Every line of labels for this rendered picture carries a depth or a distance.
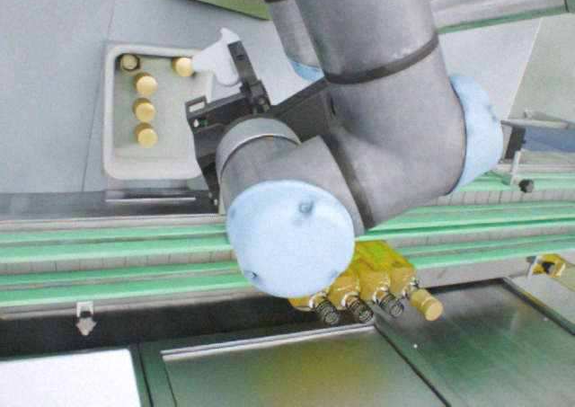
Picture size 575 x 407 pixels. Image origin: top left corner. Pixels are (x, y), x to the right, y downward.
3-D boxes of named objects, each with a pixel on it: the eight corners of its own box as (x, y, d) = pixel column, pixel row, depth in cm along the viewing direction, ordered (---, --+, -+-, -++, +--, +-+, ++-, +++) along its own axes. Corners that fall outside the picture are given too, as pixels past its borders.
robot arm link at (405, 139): (491, 31, 28) (319, 110, 28) (520, 186, 34) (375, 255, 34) (429, 12, 35) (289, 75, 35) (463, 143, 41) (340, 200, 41)
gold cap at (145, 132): (134, 121, 89) (137, 128, 86) (154, 122, 91) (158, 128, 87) (134, 141, 91) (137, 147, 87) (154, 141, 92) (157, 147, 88)
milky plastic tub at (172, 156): (101, 163, 91) (103, 180, 84) (103, 39, 84) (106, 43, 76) (193, 163, 98) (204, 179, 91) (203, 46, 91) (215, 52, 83)
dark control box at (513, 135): (471, 148, 125) (495, 159, 118) (479, 118, 123) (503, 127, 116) (495, 149, 129) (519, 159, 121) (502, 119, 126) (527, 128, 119)
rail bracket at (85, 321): (71, 307, 86) (74, 356, 75) (70, 273, 84) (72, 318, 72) (95, 305, 88) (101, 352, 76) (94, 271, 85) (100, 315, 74)
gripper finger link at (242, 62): (223, 35, 51) (249, 101, 48) (237, 30, 51) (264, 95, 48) (233, 64, 56) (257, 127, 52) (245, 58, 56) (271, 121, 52)
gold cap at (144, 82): (134, 70, 86) (137, 75, 83) (154, 72, 88) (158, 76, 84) (132, 91, 87) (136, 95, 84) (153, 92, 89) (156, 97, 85)
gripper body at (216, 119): (183, 97, 52) (186, 139, 42) (260, 68, 53) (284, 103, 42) (209, 160, 56) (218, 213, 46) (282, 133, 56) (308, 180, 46)
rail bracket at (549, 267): (499, 263, 126) (539, 290, 115) (507, 239, 124) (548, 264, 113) (510, 262, 128) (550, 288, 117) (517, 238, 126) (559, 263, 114)
